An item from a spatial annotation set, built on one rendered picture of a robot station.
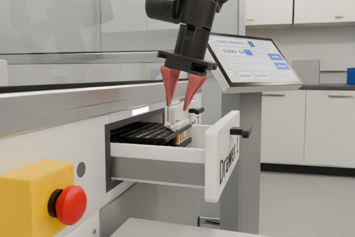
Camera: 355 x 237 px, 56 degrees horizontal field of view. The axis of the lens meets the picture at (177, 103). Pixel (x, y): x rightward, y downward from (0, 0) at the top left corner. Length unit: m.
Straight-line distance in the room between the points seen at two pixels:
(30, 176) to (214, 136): 0.26
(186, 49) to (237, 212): 1.18
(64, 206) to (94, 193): 0.19
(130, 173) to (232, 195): 1.13
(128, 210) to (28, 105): 0.34
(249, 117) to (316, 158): 2.07
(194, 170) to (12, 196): 0.27
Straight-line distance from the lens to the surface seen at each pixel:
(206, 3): 0.60
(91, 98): 0.51
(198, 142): 0.77
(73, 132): 0.48
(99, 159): 0.54
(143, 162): 0.55
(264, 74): 1.55
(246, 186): 1.66
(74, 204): 0.36
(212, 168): 0.50
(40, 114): 0.42
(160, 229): 0.58
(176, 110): 0.85
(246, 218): 1.72
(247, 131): 0.60
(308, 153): 3.59
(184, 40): 0.59
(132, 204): 0.68
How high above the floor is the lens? 1.01
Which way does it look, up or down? 5 degrees down
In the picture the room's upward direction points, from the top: straight up
